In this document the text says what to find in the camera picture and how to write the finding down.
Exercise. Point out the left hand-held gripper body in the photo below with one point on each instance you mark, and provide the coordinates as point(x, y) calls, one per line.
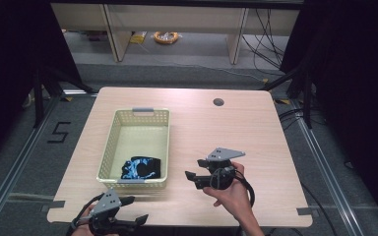
point(106, 205)

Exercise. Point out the black metal stand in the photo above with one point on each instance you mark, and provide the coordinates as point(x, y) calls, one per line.
point(39, 98)
point(306, 98)

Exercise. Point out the dark curtain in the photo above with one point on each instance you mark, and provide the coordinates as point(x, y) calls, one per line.
point(357, 82)
point(10, 65)

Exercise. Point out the person's left hand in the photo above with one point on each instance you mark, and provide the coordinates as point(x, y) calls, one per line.
point(82, 226)

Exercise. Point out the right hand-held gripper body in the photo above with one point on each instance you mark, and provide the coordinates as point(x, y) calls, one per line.
point(223, 173)

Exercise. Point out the person's right hand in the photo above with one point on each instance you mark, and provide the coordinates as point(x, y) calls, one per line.
point(236, 196)

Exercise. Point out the blue camouflage fingerless glove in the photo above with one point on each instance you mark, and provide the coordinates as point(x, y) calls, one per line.
point(133, 168)

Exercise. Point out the black fingerless glove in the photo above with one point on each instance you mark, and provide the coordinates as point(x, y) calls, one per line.
point(157, 167)

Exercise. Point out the yellow packet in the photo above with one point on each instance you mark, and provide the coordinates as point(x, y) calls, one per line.
point(138, 38)

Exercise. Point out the cream plastic basket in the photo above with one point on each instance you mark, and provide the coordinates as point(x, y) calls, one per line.
point(138, 141)

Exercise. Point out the aluminium floor rail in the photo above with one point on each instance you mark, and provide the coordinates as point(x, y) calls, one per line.
point(16, 167)
point(325, 170)

